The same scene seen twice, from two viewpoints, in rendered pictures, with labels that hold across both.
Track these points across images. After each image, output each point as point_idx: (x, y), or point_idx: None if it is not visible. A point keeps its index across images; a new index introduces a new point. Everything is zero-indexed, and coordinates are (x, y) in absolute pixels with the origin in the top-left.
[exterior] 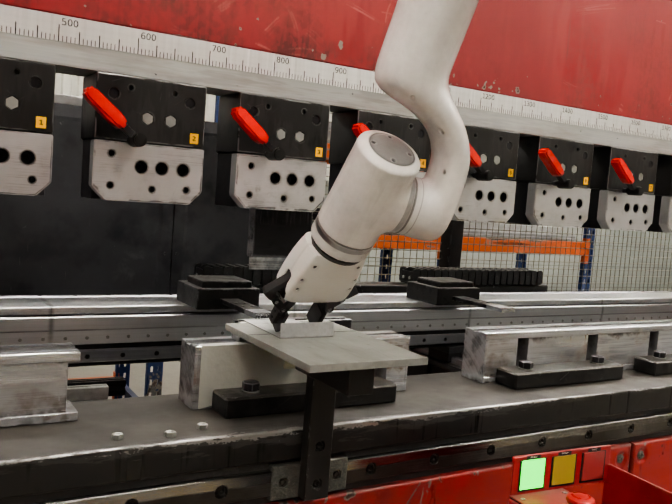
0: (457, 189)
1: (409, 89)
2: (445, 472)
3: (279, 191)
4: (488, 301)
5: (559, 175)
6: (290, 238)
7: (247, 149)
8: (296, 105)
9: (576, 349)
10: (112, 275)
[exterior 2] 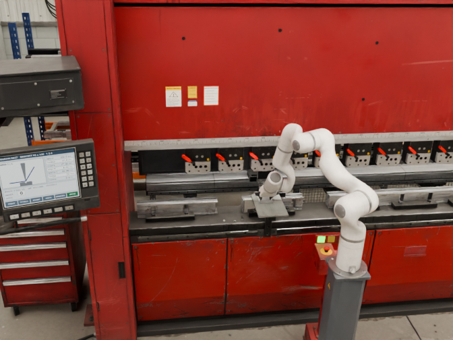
0: (290, 185)
1: (277, 168)
2: (306, 233)
3: (263, 166)
4: (352, 174)
5: (352, 156)
6: (267, 175)
7: (254, 158)
8: (267, 147)
9: None
10: None
